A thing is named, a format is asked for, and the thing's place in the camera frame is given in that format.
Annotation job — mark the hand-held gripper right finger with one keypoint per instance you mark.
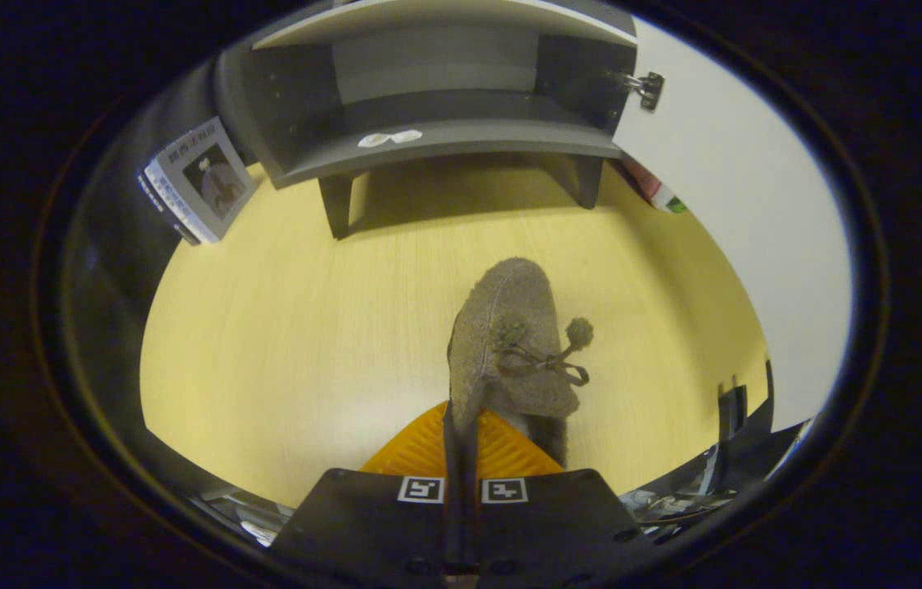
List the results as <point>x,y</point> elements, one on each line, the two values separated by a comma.
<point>559,523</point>

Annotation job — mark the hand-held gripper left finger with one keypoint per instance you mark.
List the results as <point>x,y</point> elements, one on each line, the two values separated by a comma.
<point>362,523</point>

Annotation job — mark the green striped watermelon toy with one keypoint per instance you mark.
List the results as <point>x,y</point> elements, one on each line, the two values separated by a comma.
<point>649,186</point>

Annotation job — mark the stack of books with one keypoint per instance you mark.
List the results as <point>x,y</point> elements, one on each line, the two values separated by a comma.
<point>199,180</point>

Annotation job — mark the metal door hinge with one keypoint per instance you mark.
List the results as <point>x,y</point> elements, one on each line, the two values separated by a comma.
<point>647,86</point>

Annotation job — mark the grey felt shoe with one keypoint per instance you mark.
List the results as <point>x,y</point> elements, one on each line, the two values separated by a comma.
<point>510,327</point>

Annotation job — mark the grey shoe cabinet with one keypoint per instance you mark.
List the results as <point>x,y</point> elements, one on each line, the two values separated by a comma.
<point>444,114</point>

